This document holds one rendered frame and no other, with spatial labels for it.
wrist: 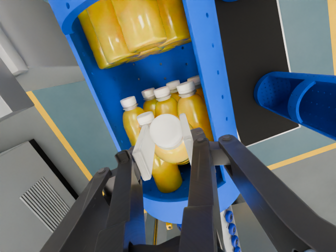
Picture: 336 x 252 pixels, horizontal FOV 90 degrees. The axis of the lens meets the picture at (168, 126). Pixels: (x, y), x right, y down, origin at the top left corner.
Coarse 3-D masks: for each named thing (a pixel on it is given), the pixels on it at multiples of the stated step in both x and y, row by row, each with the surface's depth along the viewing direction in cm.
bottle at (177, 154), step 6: (156, 144) 21; (180, 144) 22; (156, 150) 23; (162, 150) 22; (168, 150) 22; (174, 150) 22; (180, 150) 22; (162, 156) 23; (168, 156) 22; (174, 156) 22; (180, 156) 23; (186, 156) 24; (174, 162) 25; (180, 162) 27; (186, 162) 33
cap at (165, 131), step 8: (160, 120) 20; (168, 120) 19; (176, 120) 19; (152, 128) 19; (160, 128) 19; (168, 128) 19; (176, 128) 19; (152, 136) 19; (160, 136) 19; (168, 136) 19; (176, 136) 19; (160, 144) 19; (168, 144) 19
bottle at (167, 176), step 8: (160, 160) 38; (152, 168) 40; (160, 168) 39; (168, 168) 40; (176, 168) 41; (160, 176) 40; (168, 176) 40; (176, 176) 41; (160, 184) 41; (168, 184) 41; (176, 184) 41; (168, 192) 42
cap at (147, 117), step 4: (144, 112) 40; (148, 112) 39; (152, 112) 38; (140, 116) 37; (144, 116) 36; (148, 116) 37; (152, 116) 38; (140, 120) 37; (144, 120) 37; (148, 120) 37; (152, 120) 38; (140, 124) 38
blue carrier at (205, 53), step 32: (64, 0) 23; (96, 0) 22; (192, 0) 23; (64, 32) 30; (192, 32) 24; (96, 64) 39; (128, 64) 47; (192, 64) 46; (224, 64) 31; (96, 96) 35; (128, 96) 48; (224, 96) 30; (224, 128) 30; (160, 192) 43; (224, 192) 33
